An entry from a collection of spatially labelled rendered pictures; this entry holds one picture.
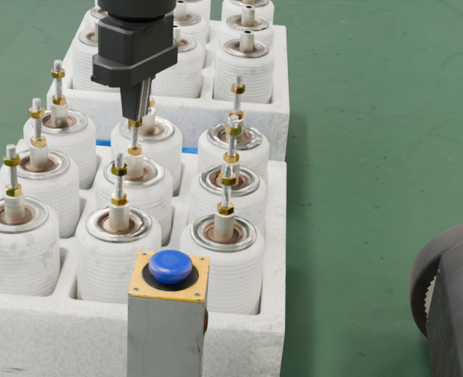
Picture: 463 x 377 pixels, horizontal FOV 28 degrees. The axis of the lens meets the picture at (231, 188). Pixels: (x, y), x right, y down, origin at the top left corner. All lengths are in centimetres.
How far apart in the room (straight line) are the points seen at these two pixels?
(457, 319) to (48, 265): 47
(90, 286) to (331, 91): 108
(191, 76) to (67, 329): 60
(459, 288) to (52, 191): 50
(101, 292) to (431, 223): 72
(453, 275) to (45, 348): 49
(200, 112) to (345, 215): 31
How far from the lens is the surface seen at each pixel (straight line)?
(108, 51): 106
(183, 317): 87
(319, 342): 132
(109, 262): 104
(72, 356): 109
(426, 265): 125
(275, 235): 119
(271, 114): 151
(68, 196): 117
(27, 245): 105
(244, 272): 104
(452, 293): 114
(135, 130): 113
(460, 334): 108
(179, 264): 87
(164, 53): 109
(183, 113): 151
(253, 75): 151
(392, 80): 213
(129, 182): 114
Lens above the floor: 83
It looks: 31 degrees down
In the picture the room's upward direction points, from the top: 4 degrees clockwise
